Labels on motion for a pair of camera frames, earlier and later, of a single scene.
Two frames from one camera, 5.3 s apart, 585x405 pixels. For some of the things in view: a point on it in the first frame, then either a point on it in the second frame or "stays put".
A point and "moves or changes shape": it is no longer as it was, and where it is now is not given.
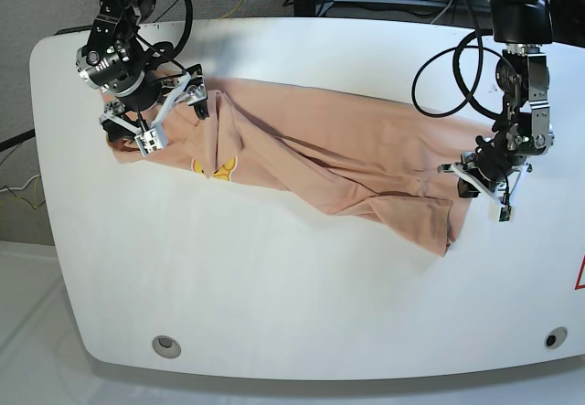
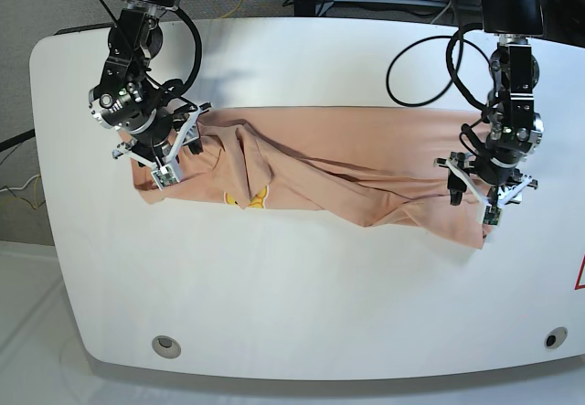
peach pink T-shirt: x=356 y=156 moves or changes shape
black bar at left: x=8 y=143 stays put
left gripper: x=189 y=86 -> x=162 y=146
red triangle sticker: x=579 y=274 stays put
